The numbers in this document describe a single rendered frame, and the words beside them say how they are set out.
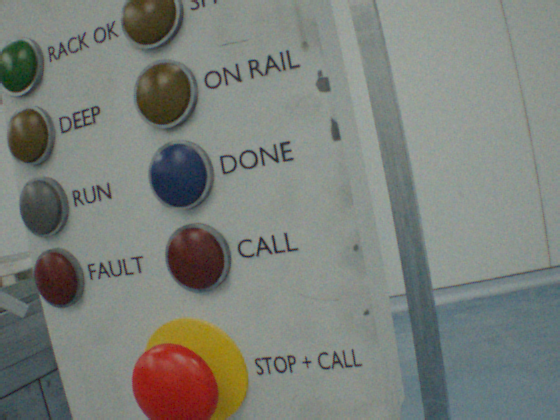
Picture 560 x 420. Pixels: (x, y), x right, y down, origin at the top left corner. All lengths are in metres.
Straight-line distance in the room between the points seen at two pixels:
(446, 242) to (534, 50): 1.39
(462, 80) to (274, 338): 3.74
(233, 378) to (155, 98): 0.13
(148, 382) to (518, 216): 3.81
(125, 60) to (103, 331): 0.13
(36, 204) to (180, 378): 0.11
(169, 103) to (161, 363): 0.11
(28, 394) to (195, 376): 1.03
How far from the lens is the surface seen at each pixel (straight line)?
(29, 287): 1.21
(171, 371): 0.25
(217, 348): 0.27
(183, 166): 0.25
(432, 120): 3.92
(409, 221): 1.41
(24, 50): 0.31
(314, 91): 0.24
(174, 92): 0.25
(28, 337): 1.21
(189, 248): 0.25
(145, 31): 0.26
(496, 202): 3.97
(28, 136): 0.30
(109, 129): 0.28
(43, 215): 0.30
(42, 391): 1.30
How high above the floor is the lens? 1.02
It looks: 3 degrees down
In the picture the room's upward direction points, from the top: 11 degrees counter-clockwise
